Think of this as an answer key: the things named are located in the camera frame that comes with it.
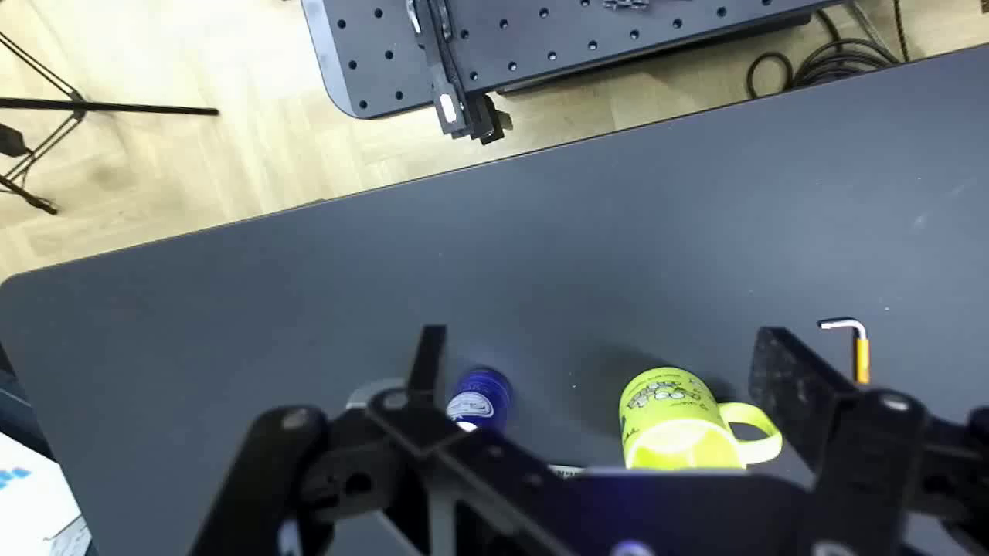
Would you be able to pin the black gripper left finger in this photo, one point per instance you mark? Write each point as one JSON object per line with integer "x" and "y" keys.
{"x": 341, "y": 472}

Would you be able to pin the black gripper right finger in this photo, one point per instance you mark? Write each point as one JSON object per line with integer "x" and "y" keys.
{"x": 876, "y": 464}

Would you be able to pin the yellow green mug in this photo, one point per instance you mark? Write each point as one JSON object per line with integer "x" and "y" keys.
{"x": 670, "y": 421}

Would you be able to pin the blue drink can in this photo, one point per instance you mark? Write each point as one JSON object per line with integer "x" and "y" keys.
{"x": 480, "y": 395}

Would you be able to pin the white paper sheet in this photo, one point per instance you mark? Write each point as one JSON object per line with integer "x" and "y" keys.
{"x": 32, "y": 505}

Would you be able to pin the black tripod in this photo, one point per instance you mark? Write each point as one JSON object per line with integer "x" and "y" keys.
{"x": 62, "y": 107}

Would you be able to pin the grey perforated breadboard table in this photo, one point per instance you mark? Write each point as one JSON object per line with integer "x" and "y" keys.
{"x": 559, "y": 42}

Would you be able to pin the black camera clamp mount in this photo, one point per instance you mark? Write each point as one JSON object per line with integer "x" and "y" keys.
{"x": 458, "y": 97}

